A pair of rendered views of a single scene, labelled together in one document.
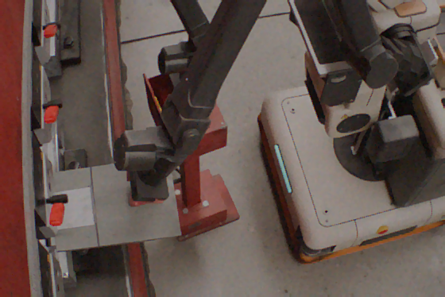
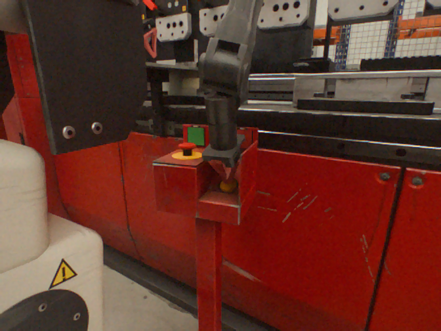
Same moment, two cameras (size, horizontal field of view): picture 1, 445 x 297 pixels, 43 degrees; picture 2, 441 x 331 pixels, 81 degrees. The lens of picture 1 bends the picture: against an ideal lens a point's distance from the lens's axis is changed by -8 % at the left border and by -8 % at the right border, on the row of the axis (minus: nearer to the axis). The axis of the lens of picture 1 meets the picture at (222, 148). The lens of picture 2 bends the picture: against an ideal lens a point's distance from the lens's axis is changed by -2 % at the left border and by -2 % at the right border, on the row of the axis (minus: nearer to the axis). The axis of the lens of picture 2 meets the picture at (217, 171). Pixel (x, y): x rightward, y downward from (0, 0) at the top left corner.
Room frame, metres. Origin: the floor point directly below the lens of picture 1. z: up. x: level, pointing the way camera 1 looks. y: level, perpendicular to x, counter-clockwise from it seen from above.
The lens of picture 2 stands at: (1.25, -0.30, 0.93)
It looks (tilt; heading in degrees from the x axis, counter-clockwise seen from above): 18 degrees down; 135
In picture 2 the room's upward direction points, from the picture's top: straight up
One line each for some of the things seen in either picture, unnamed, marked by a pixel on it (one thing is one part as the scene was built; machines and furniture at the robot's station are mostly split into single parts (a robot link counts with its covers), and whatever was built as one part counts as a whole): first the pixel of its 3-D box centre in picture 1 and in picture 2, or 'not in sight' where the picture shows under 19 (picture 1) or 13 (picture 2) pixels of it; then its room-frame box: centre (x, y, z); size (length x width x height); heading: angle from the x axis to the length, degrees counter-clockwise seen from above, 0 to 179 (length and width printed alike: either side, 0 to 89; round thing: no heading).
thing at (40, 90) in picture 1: (22, 98); (225, 8); (0.58, 0.40, 1.18); 0.15 x 0.09 x 0.17; 12
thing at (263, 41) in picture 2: not in sight; (210, 53); (0.07, 0.81, 1.12); 1.13 x 0.02 x 0.44; 12
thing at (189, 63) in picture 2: not in sight; (185, 54); (0.41, 0.37, 1.05); 0.10 x 0.02 x 0.10; 12
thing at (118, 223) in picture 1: (113, 204); (157, 67); (0.44, 0.22, 1.00); 0.26 x 0.18 x 0.01; 102
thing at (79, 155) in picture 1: (79, 210); (185, 99); (0.46, 0.32, 0.89); 0.30 x 0.05 x 0.03; 12
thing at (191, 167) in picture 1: (189, 167); (209, 292); (0.81, 0.10, 0.39); 0.05 x 0.05 x 0.54; 25
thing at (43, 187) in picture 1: (25, 190); (178, 16); (0.39, 0.36, 1.18); 0.15 x 0.09 x 0.17; 12
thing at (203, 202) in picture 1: (191, 198); not in sight; (0.81, 0.10, 0.13); 0.10 x 0.10 x 0.01; 25
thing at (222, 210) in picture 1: (199, 201); not in sight; (0.83, 0.08, 0.06); 0.25 x 0.20 x 0.12; 115
